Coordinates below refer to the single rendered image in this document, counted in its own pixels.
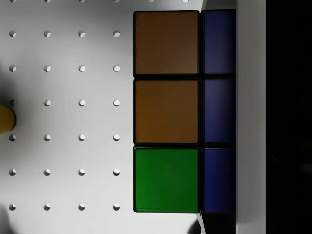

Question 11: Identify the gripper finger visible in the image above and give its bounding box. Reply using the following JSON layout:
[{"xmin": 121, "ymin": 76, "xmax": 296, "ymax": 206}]
[
  {"xmin": 200, "ymin": 0, "xmax": 237, "ymax": 11},
  {"xmin": 196, "ymin": 212, "xmax": 237, "ymax": 234}
]

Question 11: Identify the many-coloured puzzle cube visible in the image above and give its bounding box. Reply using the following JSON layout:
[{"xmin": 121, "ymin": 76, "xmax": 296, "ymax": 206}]
[{"xmin": 133, "ymin": 9, "xmax": 237, "ymax": 214}]

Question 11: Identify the yellow banana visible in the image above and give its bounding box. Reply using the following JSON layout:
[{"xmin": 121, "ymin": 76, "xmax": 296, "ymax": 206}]
[{"xmin": 0, "ymin": 105, "xmax": 17, "ymax": 136}]

